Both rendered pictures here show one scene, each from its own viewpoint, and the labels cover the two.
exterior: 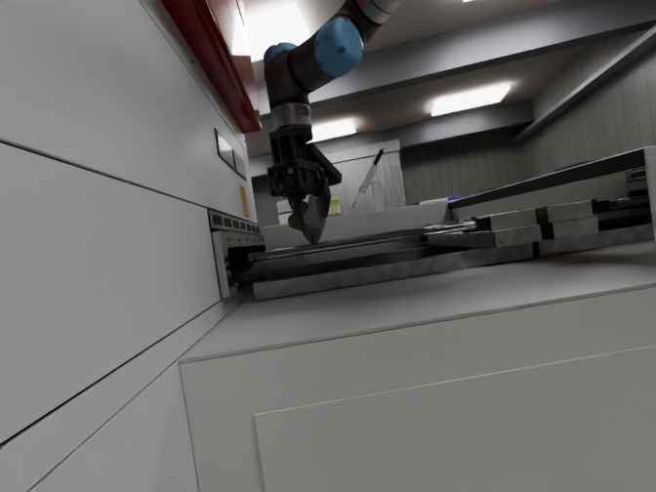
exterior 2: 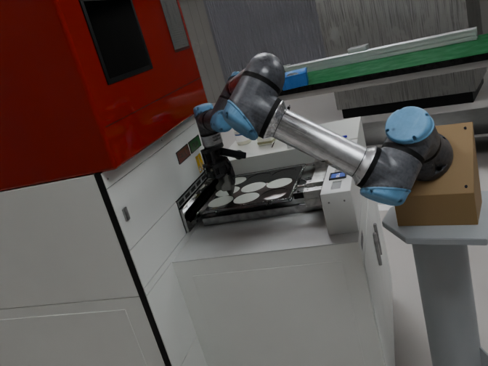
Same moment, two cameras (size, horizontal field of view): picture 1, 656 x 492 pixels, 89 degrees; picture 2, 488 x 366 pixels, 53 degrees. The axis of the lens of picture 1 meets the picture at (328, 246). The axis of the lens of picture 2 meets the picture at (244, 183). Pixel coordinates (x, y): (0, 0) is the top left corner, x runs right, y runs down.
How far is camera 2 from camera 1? 1.36 m
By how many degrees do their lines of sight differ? 28
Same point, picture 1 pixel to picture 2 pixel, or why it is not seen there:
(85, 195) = (147, 239)
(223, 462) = (186, 286)
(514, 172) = not seen: outside the picture
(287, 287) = (216, 220)
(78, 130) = (144, 226)
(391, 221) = (296, 156)
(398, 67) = not seen: outside the picture
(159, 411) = (168, 275)
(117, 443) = (161, 282)
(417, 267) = (274, 212)
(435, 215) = not seen: hidden behind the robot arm
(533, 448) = (269, 289)
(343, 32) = (220, 122)
